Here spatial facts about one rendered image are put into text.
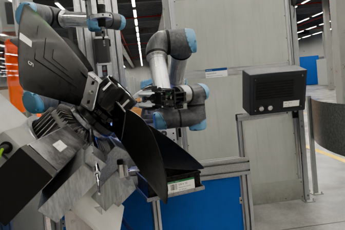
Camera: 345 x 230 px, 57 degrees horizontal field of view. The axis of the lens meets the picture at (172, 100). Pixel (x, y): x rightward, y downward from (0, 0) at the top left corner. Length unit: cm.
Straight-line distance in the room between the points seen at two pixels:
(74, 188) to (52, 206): 6
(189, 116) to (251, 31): 186
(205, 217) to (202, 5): 196
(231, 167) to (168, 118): 40
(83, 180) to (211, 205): 93
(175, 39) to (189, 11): 149
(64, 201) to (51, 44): 35
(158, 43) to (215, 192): 73
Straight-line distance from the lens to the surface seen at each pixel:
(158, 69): 139
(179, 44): 147
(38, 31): 78
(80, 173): 70
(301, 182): 332
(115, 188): 95
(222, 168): 148
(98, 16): 105
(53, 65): 78
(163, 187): 74
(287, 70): 150
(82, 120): 91
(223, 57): 294
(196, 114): 130
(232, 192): 154
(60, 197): 72
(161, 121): 128
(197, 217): 155
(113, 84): 91
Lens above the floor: 123
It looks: 3 degrees down
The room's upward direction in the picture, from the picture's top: 6 degrees counter-clockwise
